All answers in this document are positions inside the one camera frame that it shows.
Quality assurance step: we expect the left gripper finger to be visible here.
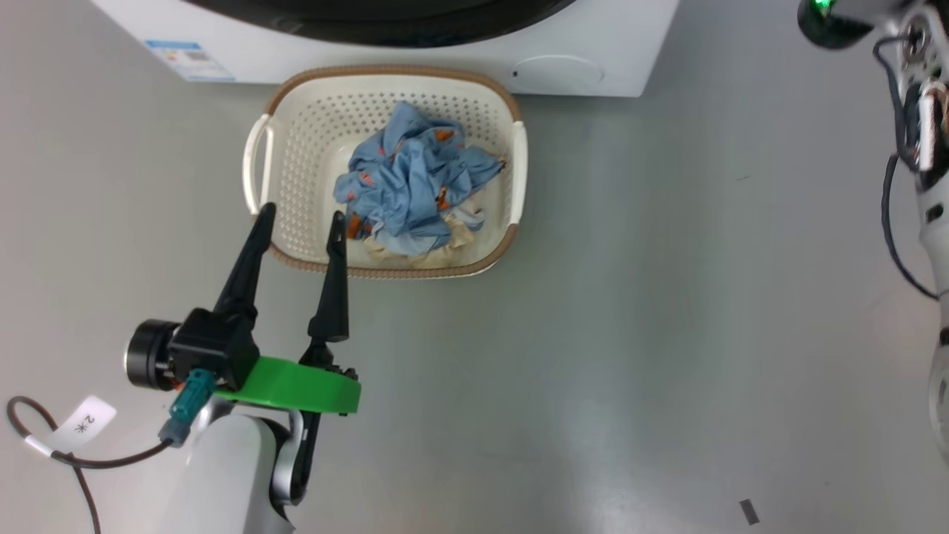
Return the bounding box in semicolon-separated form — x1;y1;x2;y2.
307;211;351;345
214;202;277;321

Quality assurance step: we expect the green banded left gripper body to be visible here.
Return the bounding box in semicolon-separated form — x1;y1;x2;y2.
215;341;363;415

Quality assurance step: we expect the blue printed garment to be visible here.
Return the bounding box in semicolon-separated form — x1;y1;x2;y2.
332;100;506;259

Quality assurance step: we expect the dark grey washing machine door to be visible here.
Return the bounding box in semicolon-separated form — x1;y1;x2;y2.
182;0;579;49

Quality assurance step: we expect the cream plastic laundry basket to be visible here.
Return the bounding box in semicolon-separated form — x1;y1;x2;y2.
242;65;529;280

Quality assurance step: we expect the white washing machine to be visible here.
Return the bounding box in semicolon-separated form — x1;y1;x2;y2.
90;0;681;99

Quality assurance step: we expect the cream coloured garment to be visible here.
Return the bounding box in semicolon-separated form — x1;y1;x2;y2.
362;200;486;269

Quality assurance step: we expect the blue energy label sticker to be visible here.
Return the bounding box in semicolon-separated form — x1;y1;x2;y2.
145;39;237;82

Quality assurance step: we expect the round filter cover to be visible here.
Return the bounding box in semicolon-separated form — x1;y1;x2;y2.
512;54;605;93

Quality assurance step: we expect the teal cable connector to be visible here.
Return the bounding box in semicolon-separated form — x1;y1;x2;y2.
159;369;216;446

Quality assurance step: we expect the thin brown camera cable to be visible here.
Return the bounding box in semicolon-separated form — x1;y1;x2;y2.
6;395;179;534

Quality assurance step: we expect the white cable label tag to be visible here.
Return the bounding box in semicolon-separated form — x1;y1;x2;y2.
56;395;118;455

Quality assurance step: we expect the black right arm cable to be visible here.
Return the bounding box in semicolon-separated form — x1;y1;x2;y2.
880;152;942;301

